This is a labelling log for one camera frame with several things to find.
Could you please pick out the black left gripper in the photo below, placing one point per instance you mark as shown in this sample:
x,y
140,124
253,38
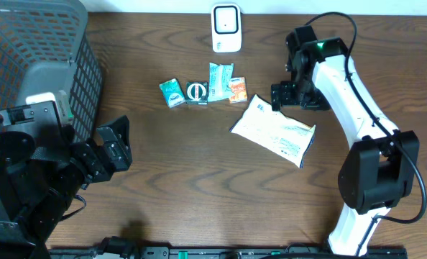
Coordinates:
x,y
100,160

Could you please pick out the green Kleenex tissue pack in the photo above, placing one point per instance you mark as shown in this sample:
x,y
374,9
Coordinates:
x,y
219,78

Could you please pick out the small orange tissue pack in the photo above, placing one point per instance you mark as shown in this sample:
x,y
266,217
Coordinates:
x,y
239,89

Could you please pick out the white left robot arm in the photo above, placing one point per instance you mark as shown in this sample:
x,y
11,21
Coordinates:
x,y
36,194

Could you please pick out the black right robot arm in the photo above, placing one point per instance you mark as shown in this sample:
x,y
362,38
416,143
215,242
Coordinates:
x,y
380,167

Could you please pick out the small teal tissue pack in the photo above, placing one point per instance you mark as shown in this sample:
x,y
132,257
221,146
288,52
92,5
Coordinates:
x,y
172,93

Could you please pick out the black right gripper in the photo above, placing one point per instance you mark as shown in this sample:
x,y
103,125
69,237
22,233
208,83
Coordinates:
x,y
279,95

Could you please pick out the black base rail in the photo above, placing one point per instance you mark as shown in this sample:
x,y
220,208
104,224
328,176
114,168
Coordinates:
x,y
294,251

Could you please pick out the dark green scrub pad pack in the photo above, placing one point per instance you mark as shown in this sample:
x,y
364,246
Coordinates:
x,y
197,93

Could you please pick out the orange wet sheet package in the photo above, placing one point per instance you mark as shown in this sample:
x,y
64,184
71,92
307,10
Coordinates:
x,y
282,135

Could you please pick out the dark grey plastic mesh basket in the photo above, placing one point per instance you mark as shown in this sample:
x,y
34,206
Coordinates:
x,y
44,48

